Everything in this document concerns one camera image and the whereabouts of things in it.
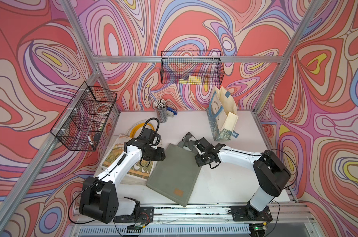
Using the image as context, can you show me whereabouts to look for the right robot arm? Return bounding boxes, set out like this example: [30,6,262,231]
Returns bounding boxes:
[194,138,291,221]

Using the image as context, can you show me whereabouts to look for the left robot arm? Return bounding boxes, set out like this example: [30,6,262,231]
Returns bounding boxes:
[79,118,165,224]

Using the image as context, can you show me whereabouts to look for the white bag yellow handles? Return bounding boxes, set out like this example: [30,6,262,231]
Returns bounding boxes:
[98,122,157,182]

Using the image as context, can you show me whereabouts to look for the yellow sticky notes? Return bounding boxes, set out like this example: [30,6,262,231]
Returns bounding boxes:
[178,76,202,85]

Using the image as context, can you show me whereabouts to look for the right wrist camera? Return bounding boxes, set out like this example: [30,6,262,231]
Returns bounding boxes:
[195,141,206,157]

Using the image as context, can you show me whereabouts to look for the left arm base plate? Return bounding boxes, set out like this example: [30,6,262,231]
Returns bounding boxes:
[114,206,154,224]

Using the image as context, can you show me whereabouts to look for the black wire basket back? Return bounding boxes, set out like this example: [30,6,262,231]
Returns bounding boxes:
[160,49,225,87]

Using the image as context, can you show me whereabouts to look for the beige bag blue handles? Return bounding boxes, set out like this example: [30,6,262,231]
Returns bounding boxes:
[206,86,239,141]

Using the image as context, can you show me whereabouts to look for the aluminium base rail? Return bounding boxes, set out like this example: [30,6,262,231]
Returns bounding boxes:
[65,202,322,237]

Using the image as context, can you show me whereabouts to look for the blue stapler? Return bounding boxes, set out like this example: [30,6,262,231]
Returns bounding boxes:
[167,107,178,116]

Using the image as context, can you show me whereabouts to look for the olive green fabric bag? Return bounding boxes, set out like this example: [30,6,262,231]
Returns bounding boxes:
[146,132,201,207]

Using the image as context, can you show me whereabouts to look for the metal cup of pencils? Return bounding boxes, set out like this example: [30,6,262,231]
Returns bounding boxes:
[153,99,168,123]

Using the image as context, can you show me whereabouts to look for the black wire basket left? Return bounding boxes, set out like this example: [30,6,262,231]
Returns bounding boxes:
[50,82,117,152]

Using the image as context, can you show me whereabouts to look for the black wire basket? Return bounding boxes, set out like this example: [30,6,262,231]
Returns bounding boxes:
[160,49,225,87]
[50,82,117,152]

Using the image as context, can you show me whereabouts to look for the cream canvas tote bag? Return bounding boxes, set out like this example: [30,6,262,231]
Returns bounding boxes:
[94,119,157,187]

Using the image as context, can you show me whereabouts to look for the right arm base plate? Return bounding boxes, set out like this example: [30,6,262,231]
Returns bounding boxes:
[227,205,273,223]

